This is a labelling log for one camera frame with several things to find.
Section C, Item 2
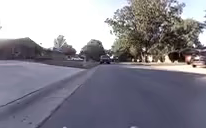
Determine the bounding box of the dark vehicle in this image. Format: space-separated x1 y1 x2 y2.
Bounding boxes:
99 54 112 65

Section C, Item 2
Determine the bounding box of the dark round tree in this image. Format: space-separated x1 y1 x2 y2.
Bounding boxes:
79 38 107 62

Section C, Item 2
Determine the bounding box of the white car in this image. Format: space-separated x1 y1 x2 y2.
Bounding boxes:
70 55 85 62

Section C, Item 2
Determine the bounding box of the dark grass strip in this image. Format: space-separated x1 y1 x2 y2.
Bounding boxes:
34 59 99 70

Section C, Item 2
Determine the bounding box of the reddish building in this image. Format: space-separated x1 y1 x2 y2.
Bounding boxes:
52 46 78 61

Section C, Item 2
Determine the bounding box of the grey asphalt road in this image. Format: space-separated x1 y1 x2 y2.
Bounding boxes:
37 63 206 128

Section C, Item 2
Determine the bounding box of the pale green tree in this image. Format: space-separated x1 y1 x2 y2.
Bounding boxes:
53 34 69 51

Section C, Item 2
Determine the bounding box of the large green tree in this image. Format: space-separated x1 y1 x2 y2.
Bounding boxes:
105 0 205 63

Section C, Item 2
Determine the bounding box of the pale concrete kerb gutter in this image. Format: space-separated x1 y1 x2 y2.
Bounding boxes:
0 64 100 128

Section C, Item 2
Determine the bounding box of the pale concrete pavement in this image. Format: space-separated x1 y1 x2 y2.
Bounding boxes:
0 59 87 111

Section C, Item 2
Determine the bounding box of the low brick house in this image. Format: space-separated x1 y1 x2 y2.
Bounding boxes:
0 37 45 61

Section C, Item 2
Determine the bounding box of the red car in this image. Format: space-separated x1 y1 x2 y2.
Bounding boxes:
190 53 206 69

